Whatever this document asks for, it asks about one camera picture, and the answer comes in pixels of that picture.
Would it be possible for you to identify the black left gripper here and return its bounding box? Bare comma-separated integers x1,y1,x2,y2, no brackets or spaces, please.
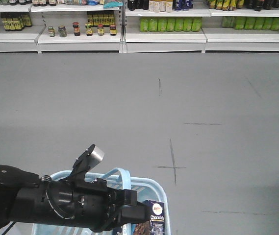
40,178,146,233

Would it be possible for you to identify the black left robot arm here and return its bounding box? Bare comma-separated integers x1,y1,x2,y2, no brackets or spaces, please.
0,165,149,232

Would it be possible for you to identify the white store shelving unit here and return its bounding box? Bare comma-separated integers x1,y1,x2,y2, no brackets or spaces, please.
0,0,279,53

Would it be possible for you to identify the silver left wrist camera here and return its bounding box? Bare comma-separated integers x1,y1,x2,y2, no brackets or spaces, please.
71,144,104,175

